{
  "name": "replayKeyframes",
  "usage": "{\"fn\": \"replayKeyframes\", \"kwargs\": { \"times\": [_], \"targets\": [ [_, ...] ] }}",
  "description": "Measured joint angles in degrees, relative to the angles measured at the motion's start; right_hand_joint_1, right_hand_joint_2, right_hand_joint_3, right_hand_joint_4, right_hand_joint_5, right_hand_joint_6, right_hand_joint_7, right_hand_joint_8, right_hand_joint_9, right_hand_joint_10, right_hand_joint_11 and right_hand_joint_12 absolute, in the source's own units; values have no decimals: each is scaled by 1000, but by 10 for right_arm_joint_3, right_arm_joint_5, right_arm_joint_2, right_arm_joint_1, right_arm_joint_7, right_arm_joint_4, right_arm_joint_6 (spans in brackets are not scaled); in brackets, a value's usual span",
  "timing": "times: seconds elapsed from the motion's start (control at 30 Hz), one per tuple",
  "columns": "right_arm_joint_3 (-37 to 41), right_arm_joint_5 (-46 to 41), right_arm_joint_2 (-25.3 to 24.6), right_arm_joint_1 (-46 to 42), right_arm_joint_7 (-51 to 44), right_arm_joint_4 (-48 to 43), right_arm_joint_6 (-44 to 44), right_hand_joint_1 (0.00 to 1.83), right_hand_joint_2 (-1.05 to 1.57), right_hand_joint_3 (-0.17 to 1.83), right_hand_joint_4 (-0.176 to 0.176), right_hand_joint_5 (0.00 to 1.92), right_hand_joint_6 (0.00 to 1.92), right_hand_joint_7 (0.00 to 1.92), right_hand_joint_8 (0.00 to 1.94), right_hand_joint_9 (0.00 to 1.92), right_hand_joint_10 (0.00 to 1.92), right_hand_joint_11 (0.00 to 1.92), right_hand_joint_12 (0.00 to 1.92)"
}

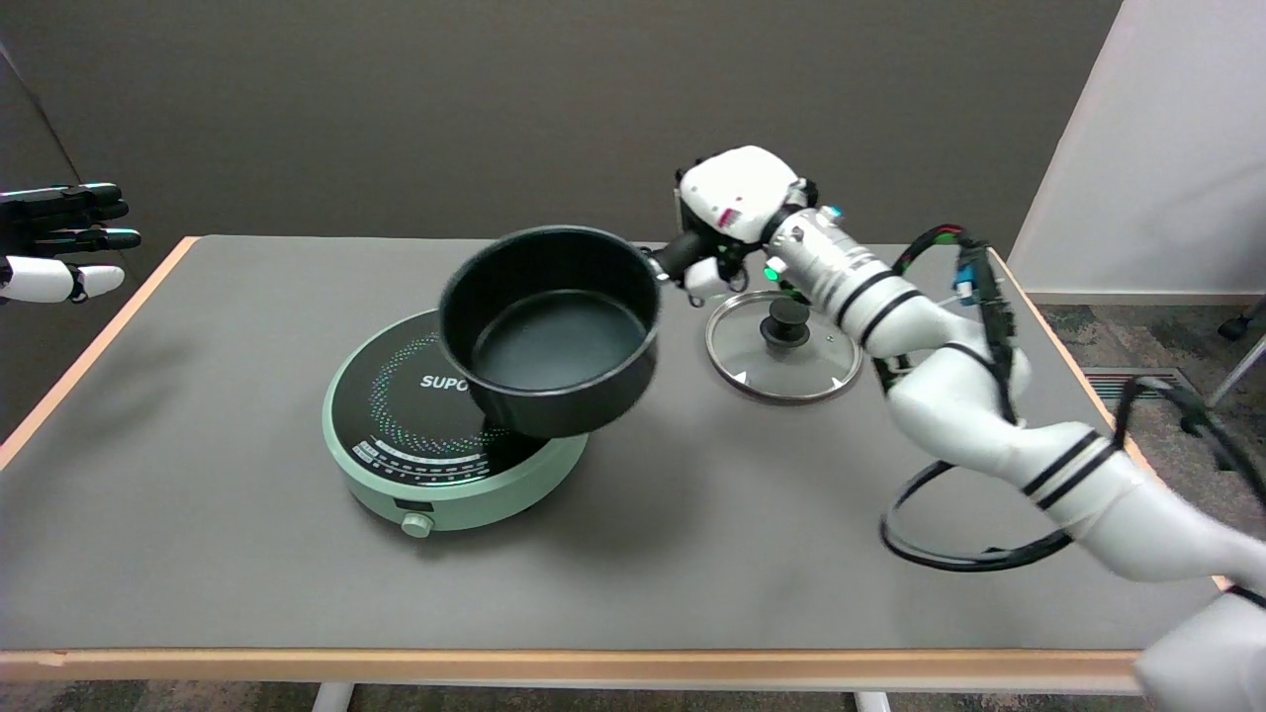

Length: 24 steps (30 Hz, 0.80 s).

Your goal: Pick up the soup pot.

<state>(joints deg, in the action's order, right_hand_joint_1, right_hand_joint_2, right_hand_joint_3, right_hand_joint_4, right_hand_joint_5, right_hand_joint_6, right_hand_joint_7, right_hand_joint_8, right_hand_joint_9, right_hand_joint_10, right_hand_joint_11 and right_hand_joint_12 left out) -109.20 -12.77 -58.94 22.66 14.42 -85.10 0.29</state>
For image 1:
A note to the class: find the green induction cooker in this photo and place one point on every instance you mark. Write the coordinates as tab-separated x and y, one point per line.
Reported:
396	396

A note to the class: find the white table leg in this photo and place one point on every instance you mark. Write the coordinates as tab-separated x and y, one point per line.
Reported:
872	702
331	698

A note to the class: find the black soup pot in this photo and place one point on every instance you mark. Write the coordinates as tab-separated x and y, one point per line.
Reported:
554	346

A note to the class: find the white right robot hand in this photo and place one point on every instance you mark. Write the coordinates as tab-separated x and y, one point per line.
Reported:
742	188

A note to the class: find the office chair base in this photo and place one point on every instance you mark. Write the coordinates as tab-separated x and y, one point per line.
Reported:
1236	324

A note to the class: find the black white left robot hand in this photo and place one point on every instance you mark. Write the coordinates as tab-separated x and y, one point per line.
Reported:
49	232

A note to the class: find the floor vent grille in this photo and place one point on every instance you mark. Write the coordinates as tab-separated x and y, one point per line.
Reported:
1103	384

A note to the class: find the glass pot lid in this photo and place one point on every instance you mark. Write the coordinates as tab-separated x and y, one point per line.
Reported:
781	326

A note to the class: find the gray table mat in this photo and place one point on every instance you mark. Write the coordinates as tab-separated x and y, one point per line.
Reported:
692	574

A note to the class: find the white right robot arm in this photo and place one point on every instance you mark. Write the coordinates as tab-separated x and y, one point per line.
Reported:
969	405

